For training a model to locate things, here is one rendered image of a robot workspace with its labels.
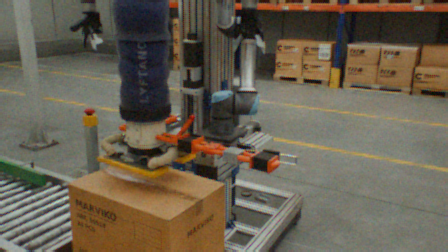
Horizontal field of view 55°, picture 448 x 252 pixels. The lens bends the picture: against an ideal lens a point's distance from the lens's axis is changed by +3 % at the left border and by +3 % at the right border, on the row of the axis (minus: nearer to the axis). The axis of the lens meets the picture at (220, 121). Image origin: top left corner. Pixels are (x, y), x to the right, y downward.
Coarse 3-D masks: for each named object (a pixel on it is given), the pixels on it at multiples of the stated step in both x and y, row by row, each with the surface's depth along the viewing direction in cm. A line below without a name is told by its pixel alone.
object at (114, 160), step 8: (120, 152) 188; (104, 160) 188; (112, 160) 187; (120, 160) 186; (144, 160) 180; (128, 168) 181; (136, 168) 179; (144, 168) 178; (160, 168) 179; (168, 168) 180; (152, 176) 174
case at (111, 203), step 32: (96, 192) 186; (128, 192) 186; (160, 192) 186; (192, 192) 186; (224, 192) 196; (96, 224) 189; (128, 224) 177; (160, 224) 166; (192, 224) 177; (224, 224) 200
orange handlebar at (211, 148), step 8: (168, 120) 207; (176, 120) 212; (120, 128) 195; (160, 136) 183; (200, 144) 176; (208, 144) 171; (216, 144) 172; (208, 152) 170; (216, 152) 167; (240, 160) 161; (248, 160) 159
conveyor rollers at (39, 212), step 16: (0, 176) 298; (0, 192) 278; (16, 192) 277; (32, 192) 276; (48, 192) 276; (64, 192) 275; (0, 208) 260; (16, 208) 258; (32, 208) 257; (48, 208) 256; (64, 208) 255; (0, 224) 242; (16, 224) 240; (32, 224) 238; (48, 224) 237; (64, 224) 236; (16, 240) 222; (32, 240) 222; (48, 240) 226; (64, 240) 224
